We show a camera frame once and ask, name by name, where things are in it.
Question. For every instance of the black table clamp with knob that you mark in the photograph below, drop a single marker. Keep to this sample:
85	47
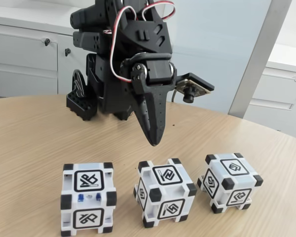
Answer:
80	106

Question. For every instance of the grey metal pillar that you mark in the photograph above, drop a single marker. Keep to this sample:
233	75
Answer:
259	61

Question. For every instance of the black cabinet lock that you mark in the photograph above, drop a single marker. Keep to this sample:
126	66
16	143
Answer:
47	42
67	51

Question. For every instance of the white drawer cabinet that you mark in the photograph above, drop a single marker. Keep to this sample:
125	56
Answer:
276	93

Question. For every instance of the black gripper camera module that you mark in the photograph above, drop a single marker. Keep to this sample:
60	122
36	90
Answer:
197	84

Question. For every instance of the white cube with lightning glyph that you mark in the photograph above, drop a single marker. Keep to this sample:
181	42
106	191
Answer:
166	176

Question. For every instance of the white low cabinet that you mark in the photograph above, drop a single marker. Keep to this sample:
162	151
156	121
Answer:
19	54

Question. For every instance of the white cube with diamond glyph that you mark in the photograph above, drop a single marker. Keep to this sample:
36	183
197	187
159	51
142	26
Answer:
233	166

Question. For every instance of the white cube with blue LEDs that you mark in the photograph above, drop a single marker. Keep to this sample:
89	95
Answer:
88	182

